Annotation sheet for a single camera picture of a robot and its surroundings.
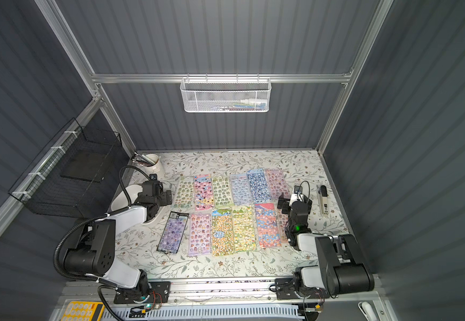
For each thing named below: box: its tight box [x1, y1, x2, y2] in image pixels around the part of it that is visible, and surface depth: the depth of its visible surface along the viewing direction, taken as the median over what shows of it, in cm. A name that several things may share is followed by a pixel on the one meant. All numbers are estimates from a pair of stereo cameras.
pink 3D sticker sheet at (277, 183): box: [264, 168, 291, 200], surface depth 109 cm
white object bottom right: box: [357, 300, 378, 321], surface depth 69 cm
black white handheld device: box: [318, 185, 330, 217], surface depth 96 cm
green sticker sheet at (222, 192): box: [211, 175, 234, 210], surface depth 104 cm
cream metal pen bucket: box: [143, 153, 165, 181], surface depth 104 cm
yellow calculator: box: [62, 300, 105, 321], surface depth 71 cm
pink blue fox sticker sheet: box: [254, 202, 282, 249], surface depth 92 cm
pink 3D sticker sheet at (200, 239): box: [188, 213, 212, 256], surface depth 90 cm
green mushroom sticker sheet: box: [232, 205, 258, 252], surface depth 91 cm
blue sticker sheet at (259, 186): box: [246, 168, 272, 204], surface depth 107 cm
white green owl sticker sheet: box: [173, 175, 196, 210], surface depth 104 cm
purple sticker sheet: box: [156, 211, 190, 254], surface depth 91 cm
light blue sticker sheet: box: [229, 173, 254, 206], surface depth 105 cm
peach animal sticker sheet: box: [277, 208, 290, 244], surface depth 93 cm
